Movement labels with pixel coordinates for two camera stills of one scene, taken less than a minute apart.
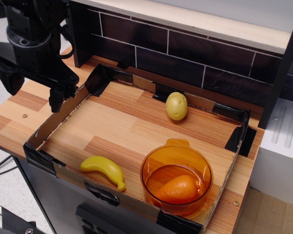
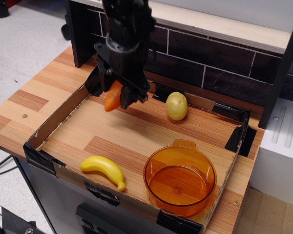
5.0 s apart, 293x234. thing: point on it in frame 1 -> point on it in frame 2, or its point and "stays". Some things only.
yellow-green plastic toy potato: x=177 y=106 stays
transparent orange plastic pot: x=176 y=177 stays
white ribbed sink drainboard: x=278 y=169 stays
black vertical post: x=283 y=75 stays
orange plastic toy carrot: x=181 y=189 -> x=113 y=100
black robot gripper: x=37 y=59 -> x=121 y=58
